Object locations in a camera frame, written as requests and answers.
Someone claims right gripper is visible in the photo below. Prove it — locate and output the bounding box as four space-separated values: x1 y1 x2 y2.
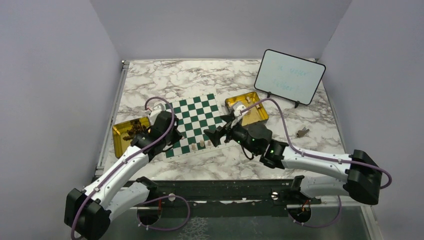
203 113 259 156

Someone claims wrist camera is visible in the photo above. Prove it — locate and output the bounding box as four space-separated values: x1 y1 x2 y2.
230 101 246 127
147 103 166 124

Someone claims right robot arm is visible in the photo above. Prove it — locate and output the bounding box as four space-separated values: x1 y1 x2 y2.
204 115 383 205

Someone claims green white chess board mat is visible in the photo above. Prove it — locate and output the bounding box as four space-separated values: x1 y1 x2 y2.
155 90 235 162

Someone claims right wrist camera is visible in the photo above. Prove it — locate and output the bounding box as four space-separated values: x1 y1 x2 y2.
230 101 246 127

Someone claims gold tin with light pieces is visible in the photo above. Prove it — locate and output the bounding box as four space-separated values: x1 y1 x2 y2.
224 91 270 128

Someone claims small whiteboard on stand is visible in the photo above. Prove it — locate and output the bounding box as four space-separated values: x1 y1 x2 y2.
253 49 326 106

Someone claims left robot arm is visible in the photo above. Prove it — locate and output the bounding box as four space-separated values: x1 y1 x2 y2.
64 110 182 240

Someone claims small grey key object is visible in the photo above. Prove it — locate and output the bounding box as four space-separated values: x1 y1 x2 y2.
296 127 310 138

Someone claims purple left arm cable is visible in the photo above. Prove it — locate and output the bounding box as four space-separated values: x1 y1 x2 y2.
70 96 176 240

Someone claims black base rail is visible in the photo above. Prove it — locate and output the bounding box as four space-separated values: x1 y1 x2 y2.
91 178 372 220

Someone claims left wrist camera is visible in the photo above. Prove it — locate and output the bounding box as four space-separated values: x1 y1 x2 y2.
147 103 166 124

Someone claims gold tin with dark pieces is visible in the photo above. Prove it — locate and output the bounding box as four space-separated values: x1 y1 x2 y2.
112 117 150 159

